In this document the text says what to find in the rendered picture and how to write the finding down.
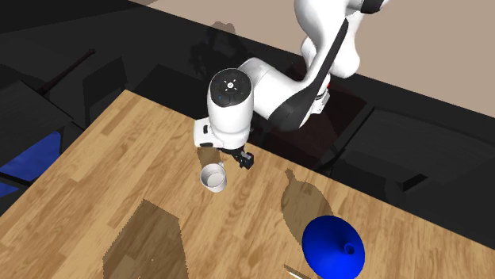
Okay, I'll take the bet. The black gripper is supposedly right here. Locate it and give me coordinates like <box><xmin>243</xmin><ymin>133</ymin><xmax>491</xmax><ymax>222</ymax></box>
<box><xmin>221</xmin><ymin>146</ymin><xmax>255</xmax><ymax>170</ymax></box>

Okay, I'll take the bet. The white cup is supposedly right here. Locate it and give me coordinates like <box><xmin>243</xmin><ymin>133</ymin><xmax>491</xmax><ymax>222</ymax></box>
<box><xmin>198</xmin><ymin>162</ymin><xmax>228</xmax><ymax>193</ymax></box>

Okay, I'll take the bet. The dark robot stand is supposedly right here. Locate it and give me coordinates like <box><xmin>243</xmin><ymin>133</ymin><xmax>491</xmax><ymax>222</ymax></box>
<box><xmin>251</xmin><ymin>63</ymin><xmax>375</xmax><ymax>172</ymax></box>

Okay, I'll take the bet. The blue funnel-shaped vase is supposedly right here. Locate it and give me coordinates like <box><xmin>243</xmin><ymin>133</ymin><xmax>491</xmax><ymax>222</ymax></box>
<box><xmin>301</xmin><ymin>215</ymin><xmax>366</xmax><ymax>279</ymax></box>

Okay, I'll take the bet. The dark red long stick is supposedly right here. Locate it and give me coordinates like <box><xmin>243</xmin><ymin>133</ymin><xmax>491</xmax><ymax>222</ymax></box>
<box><xmin>37</xmin><ymin>48</ymin><xmax>97</xmax><ymax>95</ymax></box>

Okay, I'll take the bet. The blue rug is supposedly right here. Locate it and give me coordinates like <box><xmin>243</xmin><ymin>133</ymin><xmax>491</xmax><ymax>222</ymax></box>
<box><xmin>0</xmin><ymin>130</ymin><xmax>63</xmax><ymax>199</ymax></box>

